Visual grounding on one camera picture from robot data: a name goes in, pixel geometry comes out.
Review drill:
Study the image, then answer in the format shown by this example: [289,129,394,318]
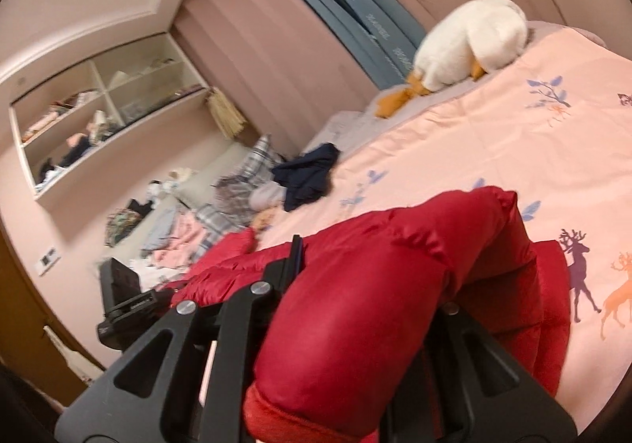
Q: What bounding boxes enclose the white wall switch panel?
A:
[36,247,63,274]

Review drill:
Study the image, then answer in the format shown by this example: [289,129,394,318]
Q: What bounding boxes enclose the pink deer printed duvet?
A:
[257,30,632,430]

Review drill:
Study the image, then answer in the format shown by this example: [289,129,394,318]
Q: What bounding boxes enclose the white printed cloth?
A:
[132,259,166,283]

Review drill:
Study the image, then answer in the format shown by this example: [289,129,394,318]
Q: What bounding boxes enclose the pink folded clothes on shelf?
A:
[22,109,61,143]

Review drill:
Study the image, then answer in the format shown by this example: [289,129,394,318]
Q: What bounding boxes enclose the brown wooden door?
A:
[0,224,105,407]

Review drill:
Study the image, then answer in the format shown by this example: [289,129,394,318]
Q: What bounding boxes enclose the pink clothes pile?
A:
[149,215,209,272]

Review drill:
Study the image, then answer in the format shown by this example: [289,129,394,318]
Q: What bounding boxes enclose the green floral bag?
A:
[104,208,142,247]

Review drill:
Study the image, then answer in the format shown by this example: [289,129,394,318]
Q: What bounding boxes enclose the red down jacket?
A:
[170,186,574,443]

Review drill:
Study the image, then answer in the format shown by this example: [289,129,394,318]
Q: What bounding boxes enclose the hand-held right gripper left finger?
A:
[55,234,304,443]

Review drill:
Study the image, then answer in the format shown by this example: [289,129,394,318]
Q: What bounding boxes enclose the navy blue garment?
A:
[271,143,342,213]

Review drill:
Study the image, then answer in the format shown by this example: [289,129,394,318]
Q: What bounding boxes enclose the dark clothes on shelf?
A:
[59,134,96,168]

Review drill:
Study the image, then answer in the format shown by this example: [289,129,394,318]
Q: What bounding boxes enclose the white wall shelf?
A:
[9,30,211,200]

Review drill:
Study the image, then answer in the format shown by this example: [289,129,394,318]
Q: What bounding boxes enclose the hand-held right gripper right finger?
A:
[385,302,578,443]

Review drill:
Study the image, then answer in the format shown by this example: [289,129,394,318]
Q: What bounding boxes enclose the small peach plush toy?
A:
[248,210,278,232]

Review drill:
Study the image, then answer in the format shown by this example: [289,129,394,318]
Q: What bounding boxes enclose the grey garment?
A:
[142,205,179,252]

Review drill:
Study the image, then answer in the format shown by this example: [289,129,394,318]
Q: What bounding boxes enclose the white goose plush toy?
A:
[374,0,530,121]

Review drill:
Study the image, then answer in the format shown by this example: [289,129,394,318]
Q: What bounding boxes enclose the coral folded down jacket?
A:
[207,228,258,271]

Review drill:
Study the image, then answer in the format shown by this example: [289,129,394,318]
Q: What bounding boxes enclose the straw tassel ornament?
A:
[204,86,248,138]

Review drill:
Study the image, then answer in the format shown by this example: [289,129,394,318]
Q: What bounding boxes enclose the lilac grey cloth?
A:
[248,180,288,210]

